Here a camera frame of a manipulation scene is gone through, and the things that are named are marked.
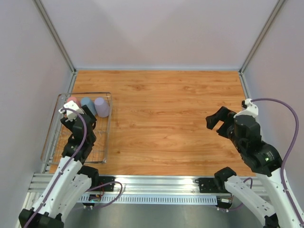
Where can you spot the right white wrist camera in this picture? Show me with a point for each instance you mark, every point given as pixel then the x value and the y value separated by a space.
pixel 248 109

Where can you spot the aluminium frame post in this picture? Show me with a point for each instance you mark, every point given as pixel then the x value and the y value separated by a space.
pixel 50 26
pixel 265 29

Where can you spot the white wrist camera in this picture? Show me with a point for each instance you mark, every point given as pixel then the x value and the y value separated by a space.
pixel 71 110
pixel 248 109

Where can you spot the right aluminium frame post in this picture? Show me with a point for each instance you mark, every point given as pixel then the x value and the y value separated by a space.
pixel 265 29

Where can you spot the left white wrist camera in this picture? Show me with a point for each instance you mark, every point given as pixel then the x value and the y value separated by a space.
pixel 71 110

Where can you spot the aluminium front rail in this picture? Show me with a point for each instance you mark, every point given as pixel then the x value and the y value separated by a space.
pixel 152 185

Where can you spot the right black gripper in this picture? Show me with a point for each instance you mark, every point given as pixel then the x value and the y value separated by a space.
pixel 224 124

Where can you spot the pink plastic cup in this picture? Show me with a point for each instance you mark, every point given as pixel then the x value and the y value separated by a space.
pixel 71 99

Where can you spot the purple plastic cup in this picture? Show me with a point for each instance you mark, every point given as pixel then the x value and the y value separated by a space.
pixel 102 107

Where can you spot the wire dish rack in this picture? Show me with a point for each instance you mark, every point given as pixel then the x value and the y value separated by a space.
pixel 58 134

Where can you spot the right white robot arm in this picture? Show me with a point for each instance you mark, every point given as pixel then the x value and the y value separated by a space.
pixel 265 162

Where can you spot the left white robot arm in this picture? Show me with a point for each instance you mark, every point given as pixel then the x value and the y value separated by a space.
pixel 72 178

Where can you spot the blue plastic cup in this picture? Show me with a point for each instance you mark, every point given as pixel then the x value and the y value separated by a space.
pixel 89 103

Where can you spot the left aluminium frame post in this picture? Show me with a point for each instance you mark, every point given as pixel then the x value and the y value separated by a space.
pixel 50 26

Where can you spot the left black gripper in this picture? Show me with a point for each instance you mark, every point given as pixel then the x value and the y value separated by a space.
pixel 86 110

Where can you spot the slotted cable duct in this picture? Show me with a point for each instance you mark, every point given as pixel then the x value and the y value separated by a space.
pixel 151 199

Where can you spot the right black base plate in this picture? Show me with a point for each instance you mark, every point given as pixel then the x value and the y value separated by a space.
pixel 208 185

